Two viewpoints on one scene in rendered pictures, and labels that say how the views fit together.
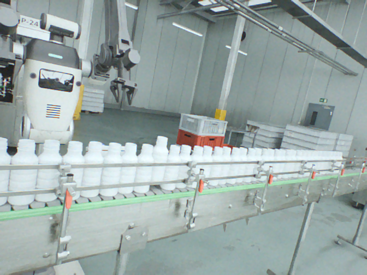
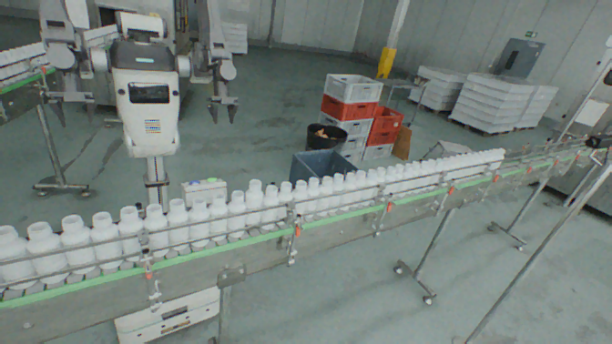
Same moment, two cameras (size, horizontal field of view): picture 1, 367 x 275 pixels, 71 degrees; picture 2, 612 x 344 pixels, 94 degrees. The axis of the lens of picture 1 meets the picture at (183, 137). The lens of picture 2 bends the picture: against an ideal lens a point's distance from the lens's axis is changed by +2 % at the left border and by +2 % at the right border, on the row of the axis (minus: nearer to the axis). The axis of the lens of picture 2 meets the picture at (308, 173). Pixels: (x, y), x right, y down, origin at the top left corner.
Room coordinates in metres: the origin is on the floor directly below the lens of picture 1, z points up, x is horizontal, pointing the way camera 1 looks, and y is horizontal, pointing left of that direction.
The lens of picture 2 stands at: (0.13, -0.14, 1.70)
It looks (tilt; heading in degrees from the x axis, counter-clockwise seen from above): 29 degrees down; 3
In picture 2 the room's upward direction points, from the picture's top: 12 degrees clockwise
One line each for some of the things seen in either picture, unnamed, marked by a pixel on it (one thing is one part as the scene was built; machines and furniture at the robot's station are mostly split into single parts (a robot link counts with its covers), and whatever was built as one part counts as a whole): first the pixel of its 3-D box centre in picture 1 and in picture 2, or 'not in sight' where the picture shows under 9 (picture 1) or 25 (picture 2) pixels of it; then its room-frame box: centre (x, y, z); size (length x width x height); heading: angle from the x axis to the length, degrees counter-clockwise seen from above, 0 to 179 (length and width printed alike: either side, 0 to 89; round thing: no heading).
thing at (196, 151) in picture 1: (194, 166); (298, 201); (1.01, -0.07, 1.08); 0.06 x 0.06 x 0.17
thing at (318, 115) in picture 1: (314, 129); (509, 75); (10.58, -5.19, 1.05); 1.00 x 0.10 x 2.10; 40
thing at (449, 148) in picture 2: not in sight; (447, 156); (4.30, -1.88, 0.21); 0.61 x 0.47 x 0.41; 3
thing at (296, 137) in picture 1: (307, 148); (490, 104); (7.35, -3.54, 0.59); 1.24 x 1.03 x 1.17; 133
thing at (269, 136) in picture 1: (266, 139); (441, 90); (8.48, -2.71, 0.50); 1.23 x 1.05 x 1.00; 128
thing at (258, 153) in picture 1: (254, 164); (376, 184); (1.28, -0.38, 1.08); 0.06 x 0.06 x 0.17
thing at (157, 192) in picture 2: not in sight; (159, 209); (1.24, 0.67, 0.66); 0.11 x 0.11 x 0.40; 40
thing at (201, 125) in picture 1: (203, 125); (353, 87); (3.72, -0.25, 1.00); 0.61 x 0.41 x 0.22; 138
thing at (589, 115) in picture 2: not in sight; (591, 112); (4.31, -3.33, 1.22); 0.23 x 0.03 x 0.32; 40
